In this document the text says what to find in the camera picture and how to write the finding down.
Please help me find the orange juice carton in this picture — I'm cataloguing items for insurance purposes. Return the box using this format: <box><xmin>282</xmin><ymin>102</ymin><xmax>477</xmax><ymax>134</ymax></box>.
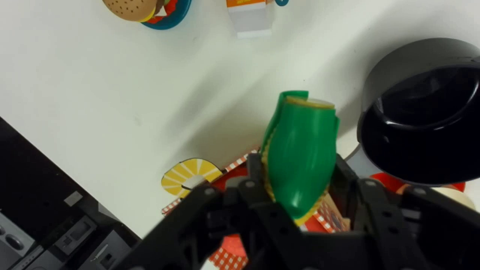
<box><xmin>225</xmin><ymin>0</ymin><xmax>276</xmax><ymax>39</ymax></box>

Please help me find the checkered open toy box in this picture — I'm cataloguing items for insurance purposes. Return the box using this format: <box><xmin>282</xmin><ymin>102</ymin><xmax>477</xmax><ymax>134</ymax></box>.
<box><xmin>160</xmin><ymin>147</ymin><xmax>361</xmax><ymax>270</ymax></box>

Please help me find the toy hamburger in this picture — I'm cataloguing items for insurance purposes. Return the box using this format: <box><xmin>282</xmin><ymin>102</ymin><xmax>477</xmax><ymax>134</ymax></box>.
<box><xmin>100</xmin><ymin>0</ymin><xmax>169</xmax><ymax>24</ymax></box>

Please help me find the black rectangular toy appliance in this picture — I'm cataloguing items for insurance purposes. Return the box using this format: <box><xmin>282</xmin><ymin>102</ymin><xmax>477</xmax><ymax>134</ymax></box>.
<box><xmin>0</xmin><ymin>117</ymin><xmax>141</xmax><ymax>270</ymax></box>

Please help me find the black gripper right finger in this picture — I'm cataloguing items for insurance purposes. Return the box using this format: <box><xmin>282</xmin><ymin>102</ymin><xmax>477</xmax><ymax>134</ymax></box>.
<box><xmin>298</xmin><ymin>153</ymin><xmax>480</xmax><ymax>270</ymax></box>

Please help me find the teal round plate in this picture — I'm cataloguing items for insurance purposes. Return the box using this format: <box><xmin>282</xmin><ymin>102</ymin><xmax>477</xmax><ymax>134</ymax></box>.
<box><xmin>141</xmin><ymin>0</ymin><xmax>193</xmax><ymax>32</ymax></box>

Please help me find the black pot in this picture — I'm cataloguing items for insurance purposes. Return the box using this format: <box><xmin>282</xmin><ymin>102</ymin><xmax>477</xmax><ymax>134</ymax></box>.
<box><xmin>355</xmin><ymin>36</ymin><xmax>480</xmax><ymax>186</ymax></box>

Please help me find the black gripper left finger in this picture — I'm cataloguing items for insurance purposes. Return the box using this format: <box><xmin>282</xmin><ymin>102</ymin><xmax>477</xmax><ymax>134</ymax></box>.
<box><xmin>117</xmin><ymin>152</ymin><xmax>301</xmax><ymax>270</ymax></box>

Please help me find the yellow lemon slice toy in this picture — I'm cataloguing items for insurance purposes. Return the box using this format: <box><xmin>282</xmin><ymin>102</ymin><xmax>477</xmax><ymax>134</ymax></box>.
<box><xmin>160</xmin><ymin>158</ymin><xmax>223</xmax><ymax>200</ymax></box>

